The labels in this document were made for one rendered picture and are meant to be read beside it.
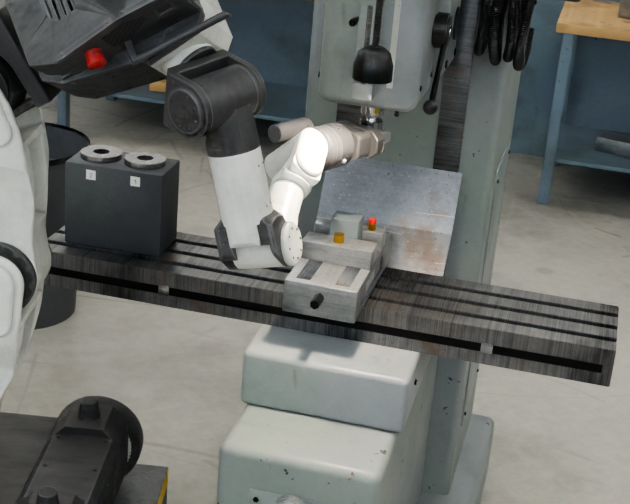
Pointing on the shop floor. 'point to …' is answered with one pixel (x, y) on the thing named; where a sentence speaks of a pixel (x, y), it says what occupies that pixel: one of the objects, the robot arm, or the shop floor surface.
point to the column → (457, 390)
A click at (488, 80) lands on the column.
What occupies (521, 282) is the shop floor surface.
